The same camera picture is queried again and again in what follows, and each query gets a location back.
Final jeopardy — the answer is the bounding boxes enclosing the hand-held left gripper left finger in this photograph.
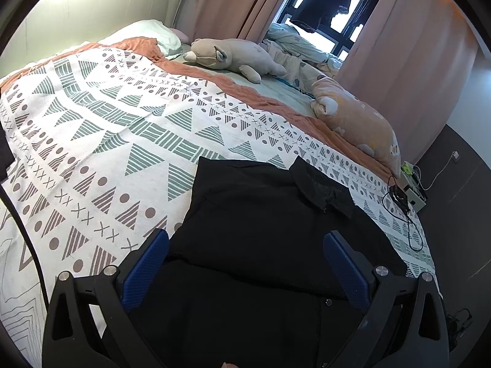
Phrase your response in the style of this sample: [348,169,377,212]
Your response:
[42,229,170,368]

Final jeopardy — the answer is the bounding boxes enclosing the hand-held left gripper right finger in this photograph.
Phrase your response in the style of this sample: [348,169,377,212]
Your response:
[323,230,450,368]

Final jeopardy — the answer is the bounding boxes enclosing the black shirt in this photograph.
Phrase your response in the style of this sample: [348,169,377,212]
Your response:
[128,156,408,368]

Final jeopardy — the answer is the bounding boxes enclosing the hanging dark clothes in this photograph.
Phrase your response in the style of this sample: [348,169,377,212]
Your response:
[291,0,360,33]

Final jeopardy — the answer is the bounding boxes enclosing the grey bedside box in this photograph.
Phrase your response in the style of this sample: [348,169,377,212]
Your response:
[400,162,429,212]

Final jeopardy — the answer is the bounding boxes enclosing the peach plush pillow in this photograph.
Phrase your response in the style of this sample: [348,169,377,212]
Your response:
[310,77,403,179]

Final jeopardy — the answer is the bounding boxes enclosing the triangle patterned blanket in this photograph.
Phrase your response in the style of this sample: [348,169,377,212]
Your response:
[0,37,438,353]

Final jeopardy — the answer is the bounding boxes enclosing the pale green bedsheet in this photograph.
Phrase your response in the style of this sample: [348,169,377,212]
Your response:
[163,44,321,117]

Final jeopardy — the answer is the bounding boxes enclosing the crumpled light quilt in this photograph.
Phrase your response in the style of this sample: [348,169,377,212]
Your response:
[263,23,345,90]

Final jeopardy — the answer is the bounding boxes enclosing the grey plush toy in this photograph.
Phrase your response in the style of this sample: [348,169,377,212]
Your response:
[183,38,288,84]

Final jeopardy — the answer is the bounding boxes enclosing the window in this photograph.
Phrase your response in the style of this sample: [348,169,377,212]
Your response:
[268,0,389,59]

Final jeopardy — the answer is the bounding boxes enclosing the pink curtain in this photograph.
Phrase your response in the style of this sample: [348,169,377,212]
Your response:
[191,0,304,44]
[337,0,481,133]

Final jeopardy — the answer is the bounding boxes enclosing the white pillow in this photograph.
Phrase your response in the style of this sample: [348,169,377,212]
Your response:
[96,19,185,57]

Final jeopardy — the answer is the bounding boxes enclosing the cream padded headboard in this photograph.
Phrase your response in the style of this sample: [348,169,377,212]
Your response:
[11,0,208,74]

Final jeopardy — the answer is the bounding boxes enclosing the black power adapter with cable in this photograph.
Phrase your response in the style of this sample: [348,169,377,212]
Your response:
[382,175,427,252]

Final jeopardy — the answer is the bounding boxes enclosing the tangled black floor cables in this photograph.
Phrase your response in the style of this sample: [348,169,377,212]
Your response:
[444,308,475,350]

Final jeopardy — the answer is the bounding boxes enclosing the thick black cable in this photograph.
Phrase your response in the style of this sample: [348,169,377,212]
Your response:
[0,191,51,300]

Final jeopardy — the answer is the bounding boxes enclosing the white cable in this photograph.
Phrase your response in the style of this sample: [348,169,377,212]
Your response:
[419,154,458,191]

